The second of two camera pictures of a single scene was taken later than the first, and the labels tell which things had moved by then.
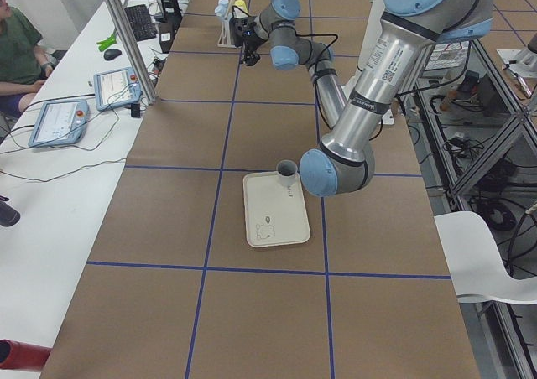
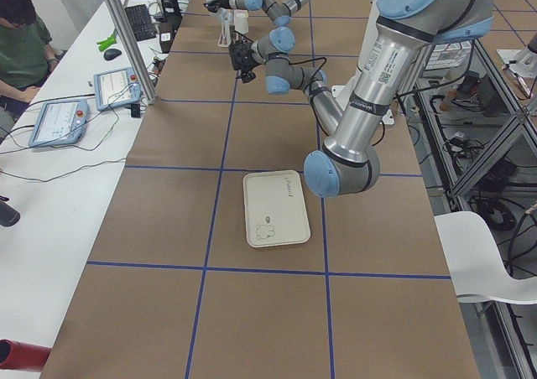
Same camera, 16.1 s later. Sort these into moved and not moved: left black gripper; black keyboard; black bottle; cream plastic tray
Moved: left black gripper
Not moved: black keyboard; black bottle; cream plastic tray
